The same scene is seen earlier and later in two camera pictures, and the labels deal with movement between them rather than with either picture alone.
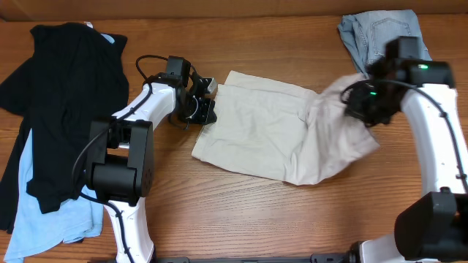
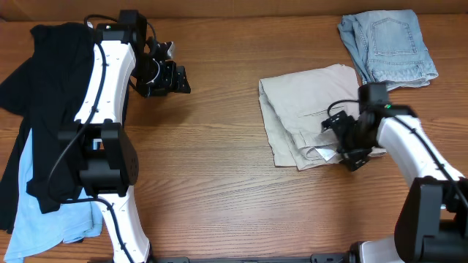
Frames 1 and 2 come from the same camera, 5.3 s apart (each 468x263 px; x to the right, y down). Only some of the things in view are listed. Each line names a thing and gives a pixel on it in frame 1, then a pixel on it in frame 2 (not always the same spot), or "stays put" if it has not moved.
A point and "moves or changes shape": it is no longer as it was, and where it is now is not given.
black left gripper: x=204 y=112 to x=172 y=78
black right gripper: x=363 y=108 to x=344 y=139
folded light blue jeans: x=365 y=34 stays put
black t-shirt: x=74 y=77 stays put
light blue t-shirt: x=34 y=231 stays put
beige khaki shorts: x=308 y=136 moves or changes shape
